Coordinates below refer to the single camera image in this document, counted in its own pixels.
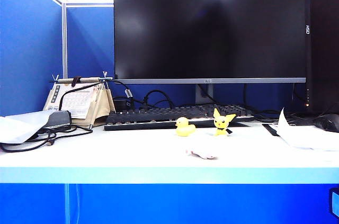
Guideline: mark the beige tent desk calendar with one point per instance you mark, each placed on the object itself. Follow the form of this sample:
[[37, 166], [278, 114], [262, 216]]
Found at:
[[78, 102]]

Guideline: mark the black grey pouch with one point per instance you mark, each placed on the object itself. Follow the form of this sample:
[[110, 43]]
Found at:
[[61, 118]]

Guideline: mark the white paper sheet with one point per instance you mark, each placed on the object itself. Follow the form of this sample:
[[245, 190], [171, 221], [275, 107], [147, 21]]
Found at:
[[18, 126], [299, 136]]

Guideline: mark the large black computer monitor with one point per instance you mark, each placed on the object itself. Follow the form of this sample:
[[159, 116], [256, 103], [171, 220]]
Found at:
[[212, 22]]

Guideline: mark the black computer mouse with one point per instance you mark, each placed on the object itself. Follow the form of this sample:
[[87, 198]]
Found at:
[[327, 123]]

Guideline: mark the yellow Pichu figure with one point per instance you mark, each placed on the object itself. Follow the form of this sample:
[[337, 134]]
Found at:
[[220, 122]]

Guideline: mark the yellow rubber duck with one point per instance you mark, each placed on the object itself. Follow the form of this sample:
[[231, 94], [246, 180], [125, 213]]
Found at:
[[184, 128]]

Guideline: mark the white plush doll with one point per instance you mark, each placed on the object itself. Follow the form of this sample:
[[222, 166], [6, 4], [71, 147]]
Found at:
[[202, 153]]

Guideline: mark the black power adapter box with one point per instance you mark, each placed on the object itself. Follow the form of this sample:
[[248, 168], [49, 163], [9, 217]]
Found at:
[[122, 104]]

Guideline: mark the black mechanical keyboard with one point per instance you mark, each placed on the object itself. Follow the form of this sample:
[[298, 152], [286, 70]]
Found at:
[[159, 116]]

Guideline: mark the grey monitor stand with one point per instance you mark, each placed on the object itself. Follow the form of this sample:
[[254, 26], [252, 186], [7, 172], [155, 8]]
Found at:
[[202, 94]]

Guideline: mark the white paper sheet left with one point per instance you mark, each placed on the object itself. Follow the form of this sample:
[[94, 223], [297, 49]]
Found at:
[[18, 126]]

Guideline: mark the grey partition post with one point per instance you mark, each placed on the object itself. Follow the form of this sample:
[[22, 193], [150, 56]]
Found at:
[[64, 41]]

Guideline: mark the black HSD portrait monitor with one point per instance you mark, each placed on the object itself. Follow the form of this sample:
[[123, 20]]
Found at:
[[323, 9]]

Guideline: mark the blue white sticker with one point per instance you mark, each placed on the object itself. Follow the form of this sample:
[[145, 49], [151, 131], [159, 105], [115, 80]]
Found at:
[[335, 201]]

